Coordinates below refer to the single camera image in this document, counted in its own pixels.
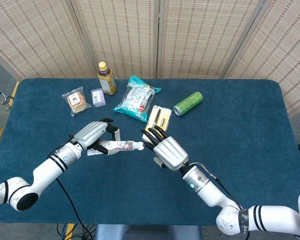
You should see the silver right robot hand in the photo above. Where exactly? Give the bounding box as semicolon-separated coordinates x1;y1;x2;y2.
140;125;190;172

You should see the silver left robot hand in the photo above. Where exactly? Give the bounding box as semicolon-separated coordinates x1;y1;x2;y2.
67;117;121;156

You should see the floral white toothpaste tube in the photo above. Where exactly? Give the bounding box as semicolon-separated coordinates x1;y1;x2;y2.
86;139;146;156

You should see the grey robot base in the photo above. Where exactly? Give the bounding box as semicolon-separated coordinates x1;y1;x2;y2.
94;224;203;240

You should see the wrapped sandwich packet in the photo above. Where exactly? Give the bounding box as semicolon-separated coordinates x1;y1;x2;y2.
61;86;92;118

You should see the yellow razor blister pack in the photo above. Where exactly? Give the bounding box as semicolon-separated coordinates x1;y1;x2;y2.
141;104;173;141

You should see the small purple box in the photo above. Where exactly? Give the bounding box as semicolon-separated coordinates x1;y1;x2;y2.
90;88;107;108

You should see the blue table cloth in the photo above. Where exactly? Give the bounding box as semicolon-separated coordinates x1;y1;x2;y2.
0;77;300;228

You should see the green drink can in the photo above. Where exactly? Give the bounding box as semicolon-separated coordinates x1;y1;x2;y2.
173;91;204;117

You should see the yellow-capped tea bottle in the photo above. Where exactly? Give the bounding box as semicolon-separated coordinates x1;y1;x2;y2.
97;61;118;96

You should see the teal snack bag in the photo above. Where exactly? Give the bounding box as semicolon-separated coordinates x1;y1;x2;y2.
112;75;163;123

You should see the bamboo folding screen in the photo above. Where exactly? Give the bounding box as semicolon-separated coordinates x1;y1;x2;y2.
0;0;300;118

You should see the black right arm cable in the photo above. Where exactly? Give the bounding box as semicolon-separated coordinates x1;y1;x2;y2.
188;161;251;240

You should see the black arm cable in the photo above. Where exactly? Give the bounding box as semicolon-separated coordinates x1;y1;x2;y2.
188;161;251;240
47;134;95;240

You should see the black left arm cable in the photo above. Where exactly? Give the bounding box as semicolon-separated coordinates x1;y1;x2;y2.
47;134;95;240

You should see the floor cable bundle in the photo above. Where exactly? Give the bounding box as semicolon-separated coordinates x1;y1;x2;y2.
56;223;97;240

